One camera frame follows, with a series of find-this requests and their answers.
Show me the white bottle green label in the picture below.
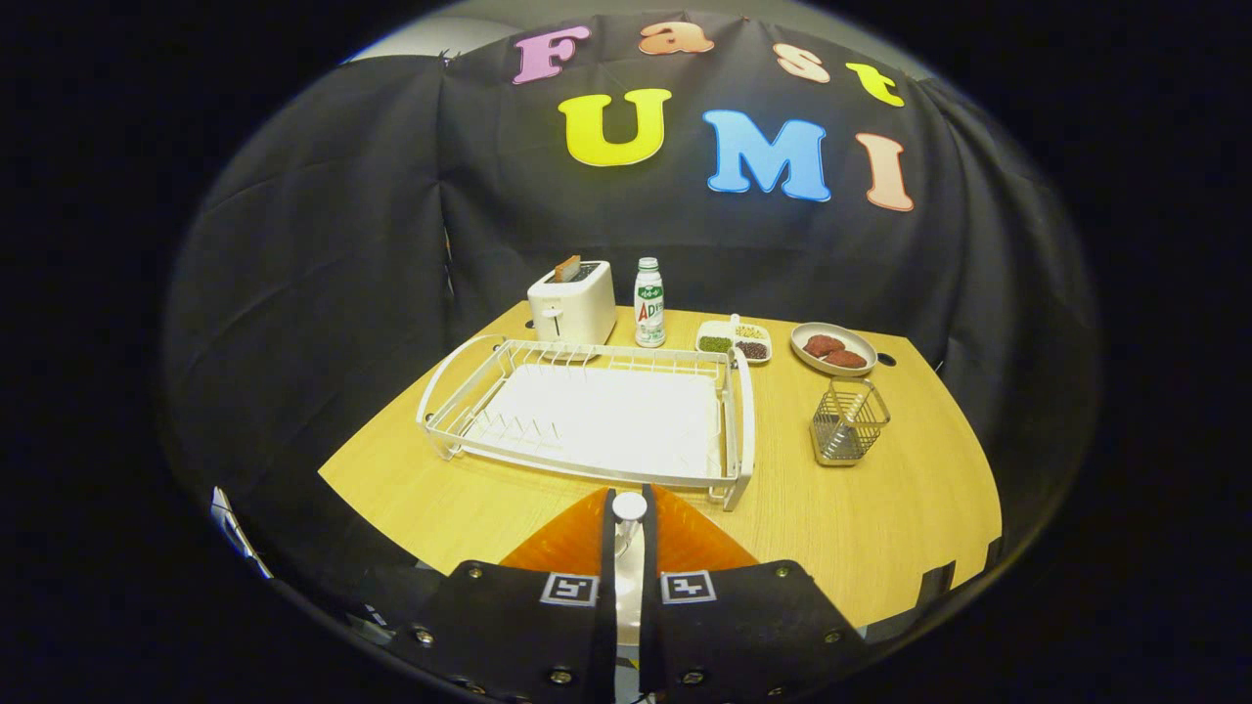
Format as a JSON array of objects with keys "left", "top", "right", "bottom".
[{"left": 634, "top": 257, "right": 667, "bottom": 349}]

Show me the white divided dish with beans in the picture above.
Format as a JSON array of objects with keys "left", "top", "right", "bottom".
[{"left": 695, "top": 314, "right": 773, "bottom": 365}]

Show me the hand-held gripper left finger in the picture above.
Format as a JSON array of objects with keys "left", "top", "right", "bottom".
[{"left": 406, "top": 487, "right": 619, "bottom": 704}]

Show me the white toaster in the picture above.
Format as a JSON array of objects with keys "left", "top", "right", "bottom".
[{"left": 526, "top": 259, "right": 618, "bottom": 346}]

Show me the black backdrop cloth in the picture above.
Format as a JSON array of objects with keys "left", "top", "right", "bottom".
[{"left": 161, "top": 10, "right": 1101, "bottom": 588}]

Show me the spoon with pink striped handle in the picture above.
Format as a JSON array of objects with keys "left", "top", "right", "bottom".
[{"left": 610, "top": 491, "right": 648, "bottom": 703}]

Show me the metal wire basket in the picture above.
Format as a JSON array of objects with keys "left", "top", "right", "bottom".
[{"left": 810, "top": 378, "right": 892, "bottom": 467}]

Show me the white wire dish rack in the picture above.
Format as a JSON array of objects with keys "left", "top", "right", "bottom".
[{"left": 416, "top": 334, "right": 756, "bottom": 512}]

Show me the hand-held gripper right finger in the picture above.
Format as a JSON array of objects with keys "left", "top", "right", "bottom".
[{"left": 641, "top": 482, "right": 872, "bottom": 704}]

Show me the white oval plate with patties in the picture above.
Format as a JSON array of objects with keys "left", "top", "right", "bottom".
[{"left": 790, "top": 322, "right": 878, "bottom": 378}]

